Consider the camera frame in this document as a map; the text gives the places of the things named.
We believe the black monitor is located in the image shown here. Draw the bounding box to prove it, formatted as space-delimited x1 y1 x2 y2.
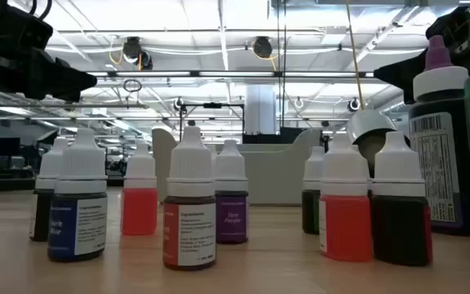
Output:
0 136 21 158

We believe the small dark red dye bottle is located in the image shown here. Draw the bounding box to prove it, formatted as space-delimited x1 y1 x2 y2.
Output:
370 130 434 267

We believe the small green dye bottle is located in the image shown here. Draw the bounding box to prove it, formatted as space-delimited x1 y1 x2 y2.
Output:
301 145 326 236

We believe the yellow cable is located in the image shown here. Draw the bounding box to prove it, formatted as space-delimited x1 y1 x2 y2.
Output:
344 0 366 111

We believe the black metal stand frame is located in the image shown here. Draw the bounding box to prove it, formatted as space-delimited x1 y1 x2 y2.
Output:
179 101 246 142

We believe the small orange-red dye bottle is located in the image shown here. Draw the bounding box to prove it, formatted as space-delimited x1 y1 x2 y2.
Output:
121 140 159 237
318 132 375 263

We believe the grey plastic storage bin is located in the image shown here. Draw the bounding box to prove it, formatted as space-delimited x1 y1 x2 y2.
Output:
151 127 322 206

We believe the small black dye bottle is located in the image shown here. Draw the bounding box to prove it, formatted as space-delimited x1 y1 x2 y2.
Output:
29 136 71 243

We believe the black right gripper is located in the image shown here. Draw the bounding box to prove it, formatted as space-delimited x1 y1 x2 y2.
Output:
373 4 470 104

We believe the small maroon dye bottle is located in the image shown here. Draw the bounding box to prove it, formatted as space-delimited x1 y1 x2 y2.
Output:
162 125 218 271

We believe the black cable reel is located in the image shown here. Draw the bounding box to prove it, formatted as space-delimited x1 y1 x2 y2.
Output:
121 36 154 71
252 36 274 60

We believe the white pillar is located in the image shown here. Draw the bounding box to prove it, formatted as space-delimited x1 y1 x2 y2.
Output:
244 84 277 136

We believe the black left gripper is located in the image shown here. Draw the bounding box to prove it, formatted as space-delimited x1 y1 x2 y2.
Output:
0 0 97 102

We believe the large purple-tip dye bottle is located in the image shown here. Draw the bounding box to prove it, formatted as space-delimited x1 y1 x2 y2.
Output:
407 34 470 238

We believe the small taro purple dye bottle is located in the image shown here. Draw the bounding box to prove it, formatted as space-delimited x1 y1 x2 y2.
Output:
214 139 250 245

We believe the black computer case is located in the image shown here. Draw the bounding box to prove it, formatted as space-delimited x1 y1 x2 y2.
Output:
242 127 321 145

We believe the small dark blue dye bottle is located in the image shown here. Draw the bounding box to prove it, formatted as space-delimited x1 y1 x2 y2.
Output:
47 127 109 263

